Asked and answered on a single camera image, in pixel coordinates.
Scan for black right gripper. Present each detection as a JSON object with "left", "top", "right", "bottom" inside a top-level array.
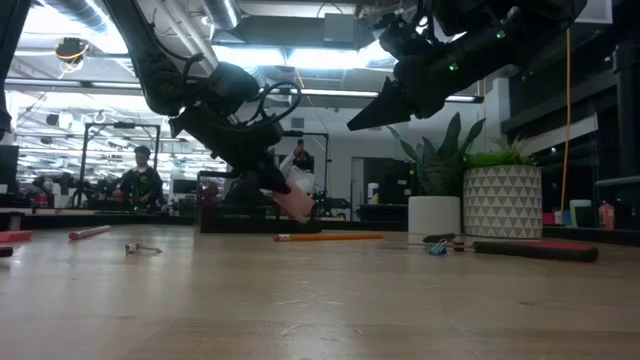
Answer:
[{"left": 347, "top": 49, "right": 469, "bottom": 133}]

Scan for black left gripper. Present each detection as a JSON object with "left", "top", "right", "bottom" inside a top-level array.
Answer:
[{"left": 168, "top": 103, "right": 293, "bottom": 197}]

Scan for orange pencil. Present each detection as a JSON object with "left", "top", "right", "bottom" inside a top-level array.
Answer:
[{"left": 272, "top": 232, "right": 385, "bottom": 244}]

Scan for red rubber eraser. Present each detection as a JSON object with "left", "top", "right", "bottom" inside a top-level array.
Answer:
[{"left": 68, "top": 224, "right": 112, "bottom": 242}]

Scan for orange-handled scissors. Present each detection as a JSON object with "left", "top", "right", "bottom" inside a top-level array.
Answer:
[{"left": 394, "top": 239, "right": 600, "bottom": 264}]

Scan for person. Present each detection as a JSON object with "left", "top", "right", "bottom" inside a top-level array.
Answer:
[
  {"left": 278, "top": 138, "right": 316, "bottom": 196},
  {"left": 118, "top": 144, "right": 169, "bottom": 214}
]

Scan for teal plant in white pot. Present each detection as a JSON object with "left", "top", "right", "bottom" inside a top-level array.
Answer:
[{"left": 385, "top": 111, "right": 487, "bottom": 236}]

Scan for green succulent in patterned pot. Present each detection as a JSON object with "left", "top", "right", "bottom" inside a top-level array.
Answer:
[{"left": 462, "top": 134, "right": 545, "bottom": 240}]

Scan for silver binder clip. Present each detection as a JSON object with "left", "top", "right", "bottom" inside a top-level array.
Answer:
[{"left": 124, "top": 242, "right": 164, "bottom": 256}]

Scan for red flat block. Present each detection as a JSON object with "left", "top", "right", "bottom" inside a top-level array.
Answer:
[{"left": 0, "top": 229, "right": 34, "bottom": 245}]

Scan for black aluminium table frame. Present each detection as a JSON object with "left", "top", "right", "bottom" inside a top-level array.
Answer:
[{"left": 0, "top": 209, "right": 640, "bottom": 247}]

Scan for yellow cable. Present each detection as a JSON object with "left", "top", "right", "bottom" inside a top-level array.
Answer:
[{"left": 559, "top": 27, "right": 573, "bottom": 214}]

